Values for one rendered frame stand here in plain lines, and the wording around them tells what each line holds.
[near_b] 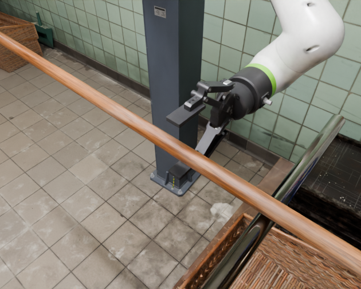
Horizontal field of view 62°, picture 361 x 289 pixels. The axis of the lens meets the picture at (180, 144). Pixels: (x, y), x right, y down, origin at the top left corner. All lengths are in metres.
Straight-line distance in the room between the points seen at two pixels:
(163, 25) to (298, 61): 0.75
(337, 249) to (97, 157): 1.92
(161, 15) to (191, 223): 1.14
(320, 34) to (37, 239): 1.72
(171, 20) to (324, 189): 0.83
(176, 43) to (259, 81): 0.70
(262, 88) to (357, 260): 0.37
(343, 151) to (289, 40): 0.50
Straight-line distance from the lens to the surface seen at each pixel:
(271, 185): 1.31
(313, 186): 0.93
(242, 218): 1.02
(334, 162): 1.02
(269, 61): 0.72
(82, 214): 1.95
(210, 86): 0.52
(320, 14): 0.67
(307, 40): 0.66
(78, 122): 2.55
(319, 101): 1.79
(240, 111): 0.64
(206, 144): 0.63
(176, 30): 1.28
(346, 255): 0.47
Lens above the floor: 1.58
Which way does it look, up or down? 45 degrees down
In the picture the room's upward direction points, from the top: straight up
